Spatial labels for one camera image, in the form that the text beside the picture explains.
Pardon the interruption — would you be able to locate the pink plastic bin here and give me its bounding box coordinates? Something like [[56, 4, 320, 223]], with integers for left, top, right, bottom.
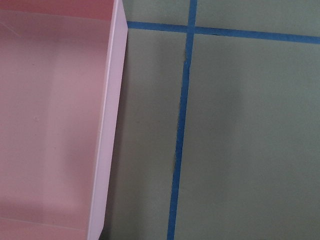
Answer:
[[0, 0, 128, 240]]

